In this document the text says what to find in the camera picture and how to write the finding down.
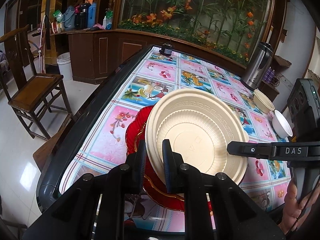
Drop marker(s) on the white plastic bucket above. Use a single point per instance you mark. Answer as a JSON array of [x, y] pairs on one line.
[[64, 64]]

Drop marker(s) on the black thermos jug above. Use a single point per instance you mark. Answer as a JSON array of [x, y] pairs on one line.
[[81, 16]]

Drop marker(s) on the white bowl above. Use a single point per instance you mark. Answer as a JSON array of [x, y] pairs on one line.
[[281, 126]]

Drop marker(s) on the large beige bowl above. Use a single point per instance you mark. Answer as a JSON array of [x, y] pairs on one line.
[[199, 127]]

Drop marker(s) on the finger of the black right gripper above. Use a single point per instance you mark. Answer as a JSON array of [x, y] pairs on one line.
[[287, 151]]

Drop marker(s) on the colourful patterned tablecloth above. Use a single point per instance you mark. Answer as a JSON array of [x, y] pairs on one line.
[[122, 124]]

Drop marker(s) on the wooden sideboard counter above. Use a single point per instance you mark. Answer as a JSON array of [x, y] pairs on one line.
[[96, 54]]

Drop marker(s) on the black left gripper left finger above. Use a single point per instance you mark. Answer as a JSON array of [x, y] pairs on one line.
[[126, 178]]

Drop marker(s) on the steel thermos flask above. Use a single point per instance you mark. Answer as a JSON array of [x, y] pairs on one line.
[[257, 67]]

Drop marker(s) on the blue water jug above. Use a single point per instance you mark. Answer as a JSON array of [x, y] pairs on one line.
[[91, 15]]

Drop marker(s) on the flower mural panel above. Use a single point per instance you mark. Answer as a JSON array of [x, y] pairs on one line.
[[229, 27]]

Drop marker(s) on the purple bottles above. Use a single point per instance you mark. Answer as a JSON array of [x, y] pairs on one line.
[[269, 75]]

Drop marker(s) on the wooden chair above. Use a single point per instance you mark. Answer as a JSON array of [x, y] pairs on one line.
[[34, 96]]

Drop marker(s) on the person right hand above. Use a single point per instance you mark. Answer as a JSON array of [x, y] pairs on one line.
[[292, 209]]

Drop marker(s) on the small black ink bottle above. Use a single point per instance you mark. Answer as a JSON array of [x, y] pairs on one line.
[[166, 49]]

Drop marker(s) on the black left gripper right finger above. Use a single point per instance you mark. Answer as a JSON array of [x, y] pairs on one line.
[[182, 178]]

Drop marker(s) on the small beige bowl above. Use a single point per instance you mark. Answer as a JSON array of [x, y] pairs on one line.
[[262, 101]]

